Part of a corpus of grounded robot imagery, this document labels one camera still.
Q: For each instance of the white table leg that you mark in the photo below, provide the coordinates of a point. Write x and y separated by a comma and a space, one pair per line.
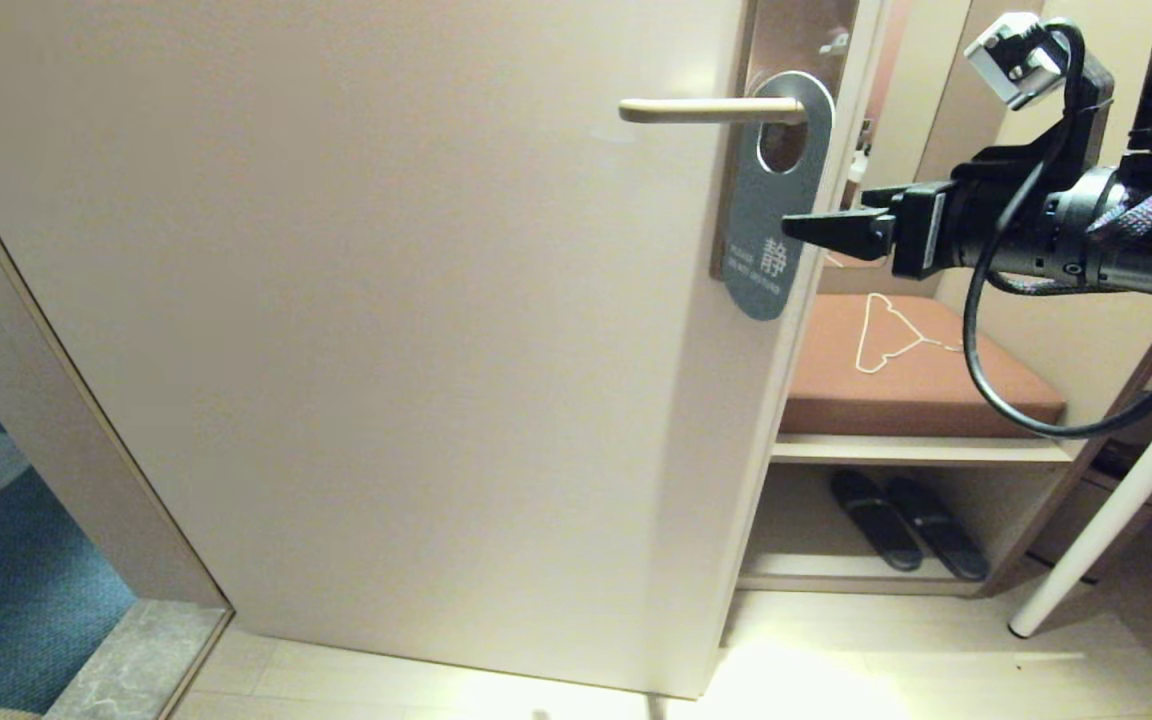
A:
1106, 520

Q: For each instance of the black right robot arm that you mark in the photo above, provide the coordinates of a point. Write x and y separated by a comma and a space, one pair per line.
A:
1116, 260

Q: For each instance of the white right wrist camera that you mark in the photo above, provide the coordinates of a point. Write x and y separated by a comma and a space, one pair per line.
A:
1011, 60

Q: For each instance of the brown seat cushion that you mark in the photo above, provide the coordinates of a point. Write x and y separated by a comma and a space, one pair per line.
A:
936, 400

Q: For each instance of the wall mirror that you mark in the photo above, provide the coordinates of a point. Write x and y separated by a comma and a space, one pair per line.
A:
911, 100

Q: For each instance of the blue carpet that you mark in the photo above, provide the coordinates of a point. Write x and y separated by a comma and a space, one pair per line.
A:
6, 600

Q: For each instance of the grey marble threshold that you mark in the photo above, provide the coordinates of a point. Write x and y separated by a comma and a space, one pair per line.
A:
136, 660

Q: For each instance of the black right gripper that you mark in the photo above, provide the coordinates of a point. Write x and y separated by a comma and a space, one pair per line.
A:
926, 230

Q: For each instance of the grey do-not-disturb door sign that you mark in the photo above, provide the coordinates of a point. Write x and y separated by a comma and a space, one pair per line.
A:
761, 200

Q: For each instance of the black slipper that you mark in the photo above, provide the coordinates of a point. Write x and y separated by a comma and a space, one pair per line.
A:
876, 525
936, 530

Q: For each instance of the brown mirror frame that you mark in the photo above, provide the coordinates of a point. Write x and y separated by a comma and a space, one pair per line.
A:
956, 130

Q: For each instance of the beige door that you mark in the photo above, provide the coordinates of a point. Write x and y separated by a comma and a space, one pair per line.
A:
336, 300

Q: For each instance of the black right camera bracket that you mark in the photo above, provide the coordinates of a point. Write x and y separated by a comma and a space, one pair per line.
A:
1046, 150

